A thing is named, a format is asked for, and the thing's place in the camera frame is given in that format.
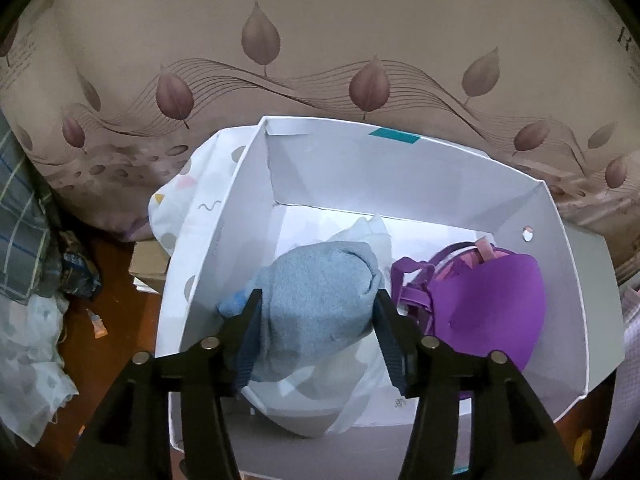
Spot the purple bra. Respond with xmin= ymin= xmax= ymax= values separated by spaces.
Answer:
xmin=390 ymin=242 xmax=546 ymax=403

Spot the grey-blue sock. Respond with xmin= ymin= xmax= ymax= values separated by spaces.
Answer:
xmin=215 ymin=240 xmax=388 ymax=383

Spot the white shoe box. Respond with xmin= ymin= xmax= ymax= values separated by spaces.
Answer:
xmin=155 ymin=115 xmax=626 ymax=476

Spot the pale pink garment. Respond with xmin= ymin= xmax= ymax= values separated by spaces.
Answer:
xmin=435 ymin=237 xmax=498 ymax=281

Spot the grey plaid cloth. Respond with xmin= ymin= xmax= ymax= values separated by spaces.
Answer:
xmin=0 ymin=110 xmax=63 ymax=301

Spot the white printed cloth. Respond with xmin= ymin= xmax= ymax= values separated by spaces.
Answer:
xmin=0 ymin=292 xmax=78 ymax=448

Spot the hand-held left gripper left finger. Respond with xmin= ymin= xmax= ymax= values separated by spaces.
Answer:
xmin=60 ymin=287 xmax=264 ymax=480

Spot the white dotted cloth cover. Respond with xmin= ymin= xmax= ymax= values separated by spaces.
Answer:
xmin=149 ymin=127 xmax=251 ymax=311

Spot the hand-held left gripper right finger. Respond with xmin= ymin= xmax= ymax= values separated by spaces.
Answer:
xmin=372 ymin=290 xmax=583 ymax=480

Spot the small cardboard box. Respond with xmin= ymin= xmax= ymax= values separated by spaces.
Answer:
xmin=129 ymin=240 xmax=173 ymax=293

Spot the blue packet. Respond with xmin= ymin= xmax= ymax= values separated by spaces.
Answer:
xmin=57 ymin=230 xmax=103 ymax=301

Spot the small orange wrapper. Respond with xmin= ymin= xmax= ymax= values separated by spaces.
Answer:
xmin=85 ymin=309 xmax=108 ymax=337

